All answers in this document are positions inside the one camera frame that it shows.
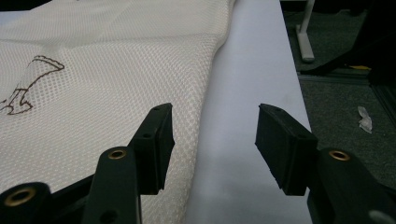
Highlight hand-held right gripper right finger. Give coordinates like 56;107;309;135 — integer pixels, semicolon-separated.
254;103;319;197

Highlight white metal desk frame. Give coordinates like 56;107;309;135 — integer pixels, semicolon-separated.
295;0;316;63

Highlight crumpled white tissue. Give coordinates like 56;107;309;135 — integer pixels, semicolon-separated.
357;105;374;134

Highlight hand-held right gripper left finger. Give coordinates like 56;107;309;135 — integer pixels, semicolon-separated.
128;103;176;196

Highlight cream cloth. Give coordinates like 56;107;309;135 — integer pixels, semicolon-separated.
0;0;237;224

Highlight black stand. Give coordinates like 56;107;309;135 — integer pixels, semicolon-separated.
300;0;396;86

